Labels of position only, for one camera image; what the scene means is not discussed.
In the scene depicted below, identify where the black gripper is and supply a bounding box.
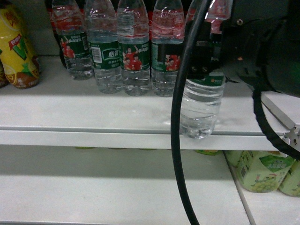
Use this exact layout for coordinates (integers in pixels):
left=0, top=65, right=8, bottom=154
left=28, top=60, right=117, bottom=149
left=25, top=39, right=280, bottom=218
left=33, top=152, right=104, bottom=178
left=187, top=18, right=281, bottom=83

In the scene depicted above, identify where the clear water bottle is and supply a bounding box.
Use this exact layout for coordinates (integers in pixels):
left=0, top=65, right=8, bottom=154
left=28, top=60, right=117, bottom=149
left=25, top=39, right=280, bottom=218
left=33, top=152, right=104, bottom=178
left=180, top=0, right=230, bottom=139

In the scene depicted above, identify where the white right adjoining shelf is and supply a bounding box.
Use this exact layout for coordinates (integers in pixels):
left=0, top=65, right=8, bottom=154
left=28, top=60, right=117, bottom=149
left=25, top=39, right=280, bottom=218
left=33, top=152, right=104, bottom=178
left=262, top=91, right=300, bottom=151

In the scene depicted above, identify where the water bottle green label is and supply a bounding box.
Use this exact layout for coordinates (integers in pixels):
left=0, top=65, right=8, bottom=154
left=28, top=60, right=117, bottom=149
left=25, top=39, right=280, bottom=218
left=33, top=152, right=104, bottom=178
left=52, top=0, right=94, bottom=80
left=84, top=0, right=122, bottom=94

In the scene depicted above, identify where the leftmost water bottle green label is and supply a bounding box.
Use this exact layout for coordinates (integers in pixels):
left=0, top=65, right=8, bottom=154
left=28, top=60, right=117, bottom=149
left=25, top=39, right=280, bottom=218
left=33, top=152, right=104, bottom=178
left=52, top=0, right=94, bottom=80

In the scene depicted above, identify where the white upper metal shelf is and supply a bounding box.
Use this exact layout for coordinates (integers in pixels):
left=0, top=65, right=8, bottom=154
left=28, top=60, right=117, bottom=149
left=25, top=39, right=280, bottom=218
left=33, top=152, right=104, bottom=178
left=0, top=57, right=274, bottom=150

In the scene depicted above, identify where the white metal shelf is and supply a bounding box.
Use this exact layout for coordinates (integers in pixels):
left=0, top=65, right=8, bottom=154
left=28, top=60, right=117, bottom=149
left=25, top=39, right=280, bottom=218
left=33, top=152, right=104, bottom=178
left=0, top=145, right=249, bottom=225
left=0, top=57, right=274, bottom=150

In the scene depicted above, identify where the white lower metal shelf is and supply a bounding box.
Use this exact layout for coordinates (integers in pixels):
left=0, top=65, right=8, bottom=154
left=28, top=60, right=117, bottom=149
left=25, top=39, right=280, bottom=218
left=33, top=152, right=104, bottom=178
left=0, top=145, right=249, bottom=225

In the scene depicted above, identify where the green grape juice bottle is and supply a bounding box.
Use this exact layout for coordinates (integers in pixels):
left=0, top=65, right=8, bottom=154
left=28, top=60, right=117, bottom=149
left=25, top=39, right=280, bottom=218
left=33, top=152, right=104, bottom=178
left=237, top=150, right=295, bottom=193

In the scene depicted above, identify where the right green juice bottle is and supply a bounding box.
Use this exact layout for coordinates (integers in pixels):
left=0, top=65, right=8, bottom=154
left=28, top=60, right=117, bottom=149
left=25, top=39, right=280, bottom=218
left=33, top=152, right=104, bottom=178
left=278, top=160, right=300, bottom=197

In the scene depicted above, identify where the yellow lemon tea bottle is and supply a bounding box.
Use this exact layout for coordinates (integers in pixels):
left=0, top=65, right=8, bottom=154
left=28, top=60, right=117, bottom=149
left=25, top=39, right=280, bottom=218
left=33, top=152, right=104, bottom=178
left=0, top=0, right=40, bottom=89

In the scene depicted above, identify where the dark lemon tea bottle left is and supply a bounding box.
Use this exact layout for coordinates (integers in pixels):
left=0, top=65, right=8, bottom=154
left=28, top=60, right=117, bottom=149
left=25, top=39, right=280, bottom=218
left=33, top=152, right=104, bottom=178
left=0, top=62, right=9, bottom=88

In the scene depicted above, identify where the black braided cable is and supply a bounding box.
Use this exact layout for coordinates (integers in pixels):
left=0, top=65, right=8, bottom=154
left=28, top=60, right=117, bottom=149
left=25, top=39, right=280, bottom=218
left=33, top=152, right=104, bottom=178
left=252, top=90, right=300, bottom=161

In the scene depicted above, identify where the black thick cable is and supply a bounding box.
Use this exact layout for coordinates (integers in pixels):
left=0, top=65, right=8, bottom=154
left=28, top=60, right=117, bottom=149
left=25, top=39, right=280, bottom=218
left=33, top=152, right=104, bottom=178
left=170, top=0, right=213, bottom=225

